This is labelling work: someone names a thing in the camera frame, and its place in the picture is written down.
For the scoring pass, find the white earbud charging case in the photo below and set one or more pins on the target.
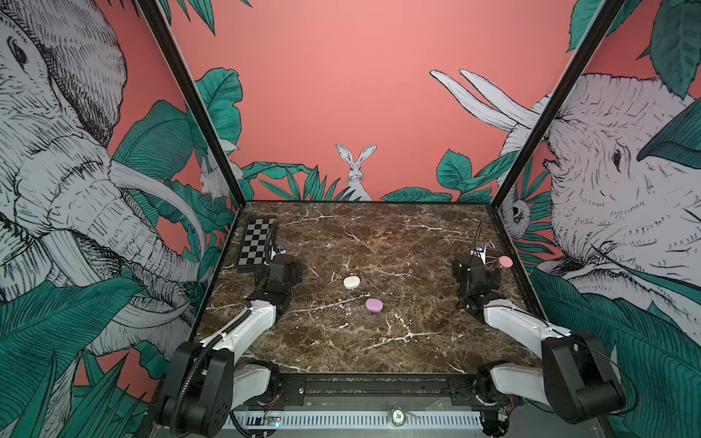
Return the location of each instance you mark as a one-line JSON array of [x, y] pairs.
[[352, 282]]

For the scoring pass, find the pink earbud charging case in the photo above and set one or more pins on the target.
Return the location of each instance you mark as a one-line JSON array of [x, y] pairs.
[[374, 305]]

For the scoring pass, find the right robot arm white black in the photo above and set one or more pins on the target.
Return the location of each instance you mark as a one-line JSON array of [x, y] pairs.
[[576, 379]]

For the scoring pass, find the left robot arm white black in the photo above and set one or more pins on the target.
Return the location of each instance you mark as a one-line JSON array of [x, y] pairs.
[[206, 380]]

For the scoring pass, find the black white checkerboard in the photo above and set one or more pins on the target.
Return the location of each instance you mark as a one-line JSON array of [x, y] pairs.
[[256, 245]]

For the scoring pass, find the white perforated cable duct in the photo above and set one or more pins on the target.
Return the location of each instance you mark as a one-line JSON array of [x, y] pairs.
[[357, 420]]

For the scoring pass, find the black right frame post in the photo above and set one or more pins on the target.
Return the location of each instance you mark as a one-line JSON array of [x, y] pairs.
[[605, 15]]

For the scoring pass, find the black frame post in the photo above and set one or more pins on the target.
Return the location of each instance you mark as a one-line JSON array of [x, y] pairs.
[[605, 15], [152, 11]]

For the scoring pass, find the black left frame post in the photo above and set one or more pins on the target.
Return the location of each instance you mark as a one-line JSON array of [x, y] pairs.
[[152, 11]]

